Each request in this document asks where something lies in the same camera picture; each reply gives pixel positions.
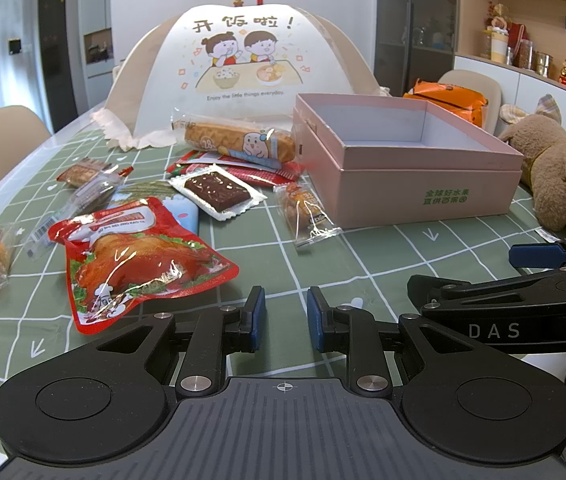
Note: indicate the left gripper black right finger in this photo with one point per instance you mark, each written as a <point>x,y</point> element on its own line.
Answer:
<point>353,333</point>

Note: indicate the beige dining chair left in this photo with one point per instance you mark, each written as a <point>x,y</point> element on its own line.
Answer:
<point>21,132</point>

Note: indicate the clear barcode snack packet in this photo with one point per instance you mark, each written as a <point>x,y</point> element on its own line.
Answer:
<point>87,198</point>

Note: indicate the brown cake clear packet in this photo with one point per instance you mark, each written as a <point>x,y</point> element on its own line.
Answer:
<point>217,192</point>

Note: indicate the white mesh food cover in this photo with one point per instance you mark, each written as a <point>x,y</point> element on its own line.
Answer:
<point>231,63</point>

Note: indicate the red snack packet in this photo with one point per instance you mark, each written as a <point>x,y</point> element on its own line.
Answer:
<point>249,172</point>

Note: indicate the brown biscuit packet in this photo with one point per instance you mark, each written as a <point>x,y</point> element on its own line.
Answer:
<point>82,171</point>

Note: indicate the small nut snack packet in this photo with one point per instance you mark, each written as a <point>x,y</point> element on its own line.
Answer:
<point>304,214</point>

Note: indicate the pink cardboard box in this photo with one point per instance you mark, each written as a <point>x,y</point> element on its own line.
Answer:
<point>376,160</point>

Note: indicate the red roast chicken packet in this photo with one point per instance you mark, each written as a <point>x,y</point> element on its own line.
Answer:
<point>120,257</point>

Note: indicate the beige dining chair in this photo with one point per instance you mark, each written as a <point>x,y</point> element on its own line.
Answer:
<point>21,132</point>
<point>485,85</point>

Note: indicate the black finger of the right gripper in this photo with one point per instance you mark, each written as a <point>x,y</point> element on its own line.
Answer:
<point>538,256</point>

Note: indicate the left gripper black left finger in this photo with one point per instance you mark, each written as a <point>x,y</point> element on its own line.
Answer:
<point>215,335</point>

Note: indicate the brown plush bear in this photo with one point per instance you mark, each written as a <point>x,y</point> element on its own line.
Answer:
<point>541,139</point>

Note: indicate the beige dining chair right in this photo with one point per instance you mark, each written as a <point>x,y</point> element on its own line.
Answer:
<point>485,85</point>

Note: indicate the glass door cabinet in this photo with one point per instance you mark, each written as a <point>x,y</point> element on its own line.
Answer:
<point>415,39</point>

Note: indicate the orange bag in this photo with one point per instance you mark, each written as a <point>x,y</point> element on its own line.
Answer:
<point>462,102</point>

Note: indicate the green grid tablecloth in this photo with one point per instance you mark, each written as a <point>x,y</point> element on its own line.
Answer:
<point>366,267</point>

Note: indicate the long bread stick packet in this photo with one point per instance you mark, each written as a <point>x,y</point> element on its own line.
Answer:
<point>255,142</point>

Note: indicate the blue seaweed snack bag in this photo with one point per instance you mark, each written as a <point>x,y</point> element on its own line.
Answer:
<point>182,209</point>

